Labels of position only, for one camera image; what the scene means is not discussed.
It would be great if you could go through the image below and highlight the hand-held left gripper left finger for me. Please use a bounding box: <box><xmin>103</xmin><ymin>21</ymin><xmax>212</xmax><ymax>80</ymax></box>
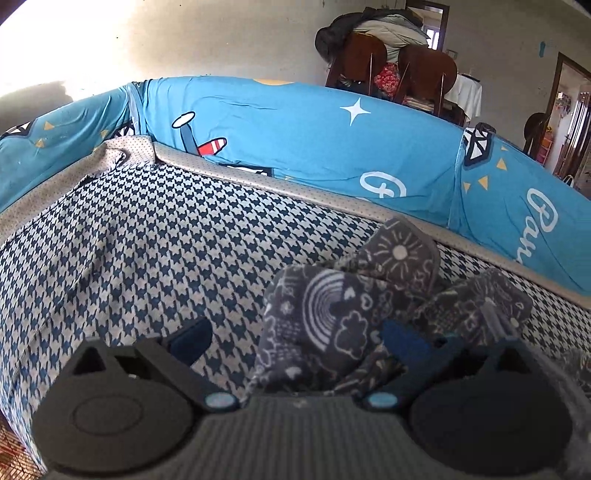
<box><xmin>60</xmin><ymin>318</ymin><xmax>241</xmax><ymax>414</ymax></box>

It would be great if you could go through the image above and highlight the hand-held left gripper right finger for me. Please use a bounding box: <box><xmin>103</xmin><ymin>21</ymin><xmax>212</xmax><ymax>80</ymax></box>
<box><xmin>365</xmin><ymin>319</ymin><xmax>541</xmax><ymax>414</ymax></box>

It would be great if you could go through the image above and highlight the grey patterned fleece jacket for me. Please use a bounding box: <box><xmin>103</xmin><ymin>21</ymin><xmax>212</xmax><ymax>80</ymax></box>
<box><xmin>249</xmin><ymin>217</ymin><xmax>591</xmax><ymax>444</ymax></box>

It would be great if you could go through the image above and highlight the pile of clothes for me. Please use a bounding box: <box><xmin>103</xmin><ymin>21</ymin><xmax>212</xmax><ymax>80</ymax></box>
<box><xmin>315</xmin><ymin>7</ymin><xmax>431</xmax><ymax>63</ymax></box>

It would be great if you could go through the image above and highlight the houndstooth sofa cushion cover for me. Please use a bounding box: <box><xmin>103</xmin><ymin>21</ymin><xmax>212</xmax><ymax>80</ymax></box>
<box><xmin>0</xmin><ymin>136</ymin><xmax>591</xmax><ymax>467</ymax></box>

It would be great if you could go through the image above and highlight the brown woven mat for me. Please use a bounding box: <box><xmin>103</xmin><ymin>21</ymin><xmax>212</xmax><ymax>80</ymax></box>
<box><xmin>0</xmin><ymin>415</ymin><xmax>42</xmax><ymax>480</ymax></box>

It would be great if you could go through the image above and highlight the blue printed sofa cover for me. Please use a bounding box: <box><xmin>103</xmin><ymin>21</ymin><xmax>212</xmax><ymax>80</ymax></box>
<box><xmin>0</xmin><ymin>76</ymin><xmax>591</xmax><ymax>294</ymax></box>

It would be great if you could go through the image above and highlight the dark chair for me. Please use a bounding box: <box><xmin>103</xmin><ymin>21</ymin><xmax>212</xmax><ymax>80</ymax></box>
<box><xmin>524</xmin><ymin>113</ymin><xmax>551</xmax><ymax>162</ymax></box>

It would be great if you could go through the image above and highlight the table with white tablecloth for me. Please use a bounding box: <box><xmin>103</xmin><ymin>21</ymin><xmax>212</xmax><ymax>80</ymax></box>
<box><xmin>445</xmin><ymin>74</ymin><xmax>483</xmax><ymax>125</ymax></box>

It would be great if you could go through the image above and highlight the red patterned cloth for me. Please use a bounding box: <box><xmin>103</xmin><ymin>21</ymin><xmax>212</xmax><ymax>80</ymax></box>
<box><xmin>374</xmin><ymin>62</ymin><xmax>402</xmax><ymax>93</ymax></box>

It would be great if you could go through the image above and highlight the brown wooden chair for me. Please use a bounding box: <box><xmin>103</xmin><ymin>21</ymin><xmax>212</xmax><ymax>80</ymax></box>
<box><xmin>397</xmin><ymin>46</ymin><xmax>459</xmax><ymax>116</ymax></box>
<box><xmin>325</xmin><ymin>32</ymin><xmax>389</xmax><ymax>93</ymax></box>

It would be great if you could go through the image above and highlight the brown door frame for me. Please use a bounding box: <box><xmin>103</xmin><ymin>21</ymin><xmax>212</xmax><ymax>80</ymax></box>
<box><xmin>406</xmin><ymin>2</ymin><xmax>451</xmax><ymax>51</ymax></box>
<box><xmin>545</xmin><ymin>52</ymin><xmax>591</xmax><ymax>185</ymax></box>

